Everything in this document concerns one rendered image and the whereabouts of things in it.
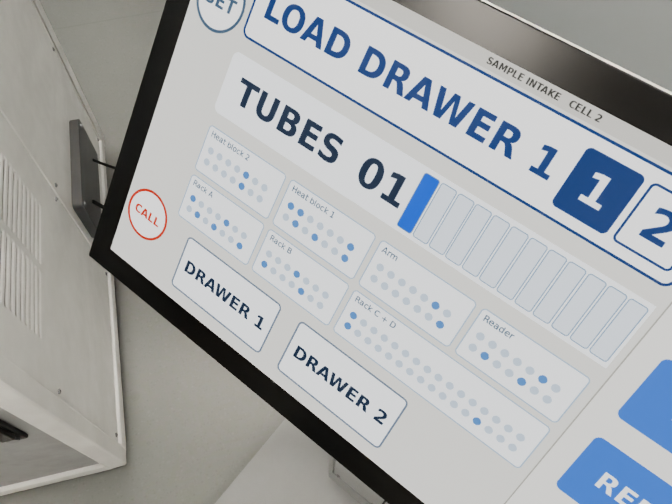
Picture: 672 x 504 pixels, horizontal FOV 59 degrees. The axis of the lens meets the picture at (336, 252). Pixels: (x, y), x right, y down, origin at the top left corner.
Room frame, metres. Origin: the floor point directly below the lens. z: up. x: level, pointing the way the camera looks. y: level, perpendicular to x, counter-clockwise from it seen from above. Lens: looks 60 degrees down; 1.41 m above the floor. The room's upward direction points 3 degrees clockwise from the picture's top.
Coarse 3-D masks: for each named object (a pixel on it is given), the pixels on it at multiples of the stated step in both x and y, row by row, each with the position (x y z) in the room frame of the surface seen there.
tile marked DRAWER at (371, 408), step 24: (312, 336) 0.15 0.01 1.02; (288, 360) 0.14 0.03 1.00; (312, 360) 0.14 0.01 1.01; (336, 360) 0.14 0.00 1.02; (312, 384) 0.13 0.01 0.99; (336, 384) 0.12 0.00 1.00; (360, 384) 0.12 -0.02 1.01; (384, 384) 0.12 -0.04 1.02; (336, 408) 0.11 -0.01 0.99; (360, 408) 0.11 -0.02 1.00; (384, 408) 0.11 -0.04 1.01; (360, 432) 0.10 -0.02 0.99; (384, 432) 0.09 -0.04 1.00
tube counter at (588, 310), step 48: (384, 144) 0.24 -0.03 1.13; (384, 192) 0.22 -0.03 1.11; (432, 192) 0.21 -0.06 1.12; (432, 240) 0.19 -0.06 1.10; (480, 240) 0.18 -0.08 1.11; (528, 240) 0.18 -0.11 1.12; (528, 288) 0.15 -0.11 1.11; (576, 288) 0.15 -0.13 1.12; (624, 288) 0.15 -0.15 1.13; (576, 336) 0.13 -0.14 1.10; (624, 336) 0.13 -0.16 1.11
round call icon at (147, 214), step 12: (132, 192) 0.27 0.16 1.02; (144, 192) 0.26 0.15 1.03; (156, 192) 0.26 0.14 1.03; (132, 204) 0.26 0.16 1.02; (144, 204) 0.26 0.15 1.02; (156, 204) 0.25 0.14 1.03; (168, 204) 0.25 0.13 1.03; (132, 216) 0.25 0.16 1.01; (144, 216) 0.25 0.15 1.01; (156, 216) 0.25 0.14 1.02; (168, 216) 0.24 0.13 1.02; (132, 228) 0.24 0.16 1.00; (144, 228) 0.24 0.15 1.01; (156, 228) 0.24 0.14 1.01; (144, 240) 0.23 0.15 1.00; (156, 240) 0.23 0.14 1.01
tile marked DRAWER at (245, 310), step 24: (192, 240) 0.22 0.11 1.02; (192, 264) 0.21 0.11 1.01; (216, 264) 0.21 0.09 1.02; (192, 288) 0.20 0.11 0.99; (216, 288) 0.19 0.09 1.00; (240, 288) 0.19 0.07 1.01; (216, 312) 0.18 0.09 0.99; (240, 312) 0.18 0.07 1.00; (264, 312) 0.17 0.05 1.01; (240, 336) 0.16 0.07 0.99; (264, 336) 0.16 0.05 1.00
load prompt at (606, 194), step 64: (256, 0) 0.33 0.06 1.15; (320, 0) 0.31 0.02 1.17; (320, 64) 0.29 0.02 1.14; (384, 64) 0.27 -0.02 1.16; (448, 64) 0.26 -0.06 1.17; (448, 128) 0.23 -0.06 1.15; (512, 128) 0.22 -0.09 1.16; (576, 128) 0.22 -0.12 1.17; (512, 192) 0.20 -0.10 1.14; (576, 192) 0.19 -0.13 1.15; (640, 192) 0.18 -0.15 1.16; (640, 256) 0.16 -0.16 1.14
